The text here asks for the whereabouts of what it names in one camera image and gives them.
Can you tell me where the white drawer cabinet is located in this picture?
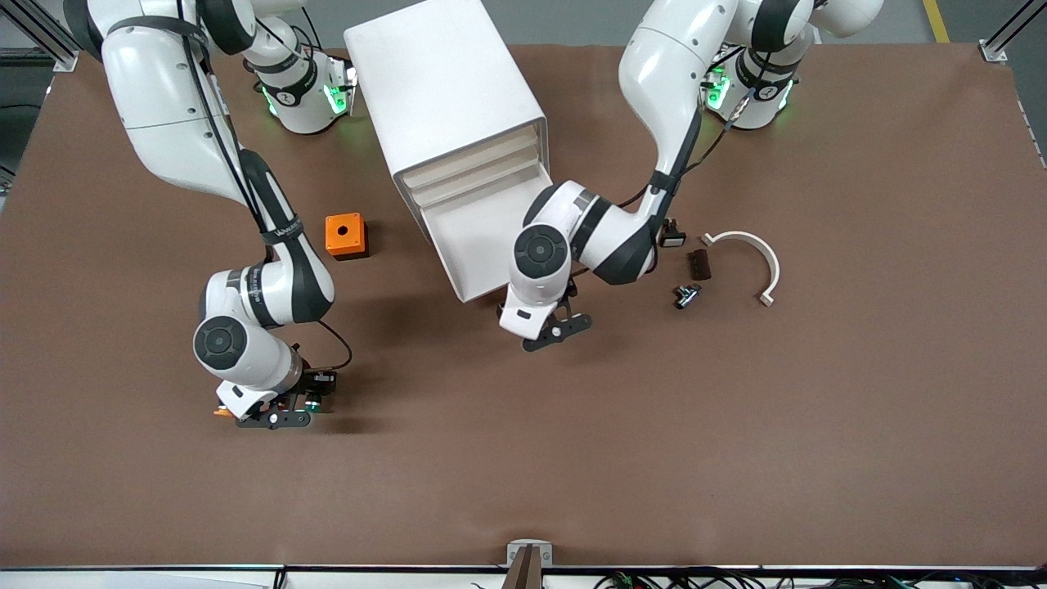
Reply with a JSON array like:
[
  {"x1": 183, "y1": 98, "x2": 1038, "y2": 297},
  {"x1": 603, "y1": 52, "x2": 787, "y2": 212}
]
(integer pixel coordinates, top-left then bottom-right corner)
[{"x1": 344, "y1": 0, "x2": 549, "y2": 246}]

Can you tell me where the orange box with black base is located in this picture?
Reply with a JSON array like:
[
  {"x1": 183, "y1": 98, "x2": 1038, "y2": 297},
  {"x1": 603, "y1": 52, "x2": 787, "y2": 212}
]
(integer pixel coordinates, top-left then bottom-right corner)
[{"x1": 325, "y1": 213, "x2": 370, "y2": 261}]

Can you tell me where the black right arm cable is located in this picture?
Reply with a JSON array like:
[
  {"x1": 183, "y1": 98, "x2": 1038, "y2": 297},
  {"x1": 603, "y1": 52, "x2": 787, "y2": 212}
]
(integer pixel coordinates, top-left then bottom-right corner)
[{"x1": 176, "y1": 16, "x2": 354, "y2": 375}]

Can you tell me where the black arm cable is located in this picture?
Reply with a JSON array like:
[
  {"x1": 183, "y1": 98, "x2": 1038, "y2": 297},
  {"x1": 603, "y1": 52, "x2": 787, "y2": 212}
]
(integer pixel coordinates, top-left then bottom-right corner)
[
  {"x1": 619, "y1": 86, "x2": 757, "y2": 209},
  {"x1": 176, "y1": 16, "x2": 354, "y2": 375}
]

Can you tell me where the white curved plastic bracket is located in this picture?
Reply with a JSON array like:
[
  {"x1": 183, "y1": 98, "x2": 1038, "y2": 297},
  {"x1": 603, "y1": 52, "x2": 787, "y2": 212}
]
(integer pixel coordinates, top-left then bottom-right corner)
[{"x1": 701, "y1": 231, "x2": 781, "y2": 308}]

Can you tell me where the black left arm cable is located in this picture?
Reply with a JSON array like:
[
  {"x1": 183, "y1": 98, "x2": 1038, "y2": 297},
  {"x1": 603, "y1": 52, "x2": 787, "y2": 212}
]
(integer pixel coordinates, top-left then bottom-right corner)
[{"x1": 619, "y1": 86, "x2": 757, "y2": 209}]

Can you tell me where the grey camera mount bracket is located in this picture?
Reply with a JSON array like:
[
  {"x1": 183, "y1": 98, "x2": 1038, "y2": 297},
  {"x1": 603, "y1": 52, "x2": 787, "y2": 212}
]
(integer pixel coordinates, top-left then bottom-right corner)
[{"x1": 506, "y1": 539, "x2": 554, "y2": 589}]

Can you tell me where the aluminium frame profile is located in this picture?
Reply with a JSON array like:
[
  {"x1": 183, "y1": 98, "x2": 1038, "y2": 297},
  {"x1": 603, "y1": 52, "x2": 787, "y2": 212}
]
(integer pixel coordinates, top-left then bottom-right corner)
[
  {"x1": 977, "y1": 0, "x2": 1047, "y2": 65},
  {"x1": 16, "y1": 0, "x2": 83, "y2": 74}
]

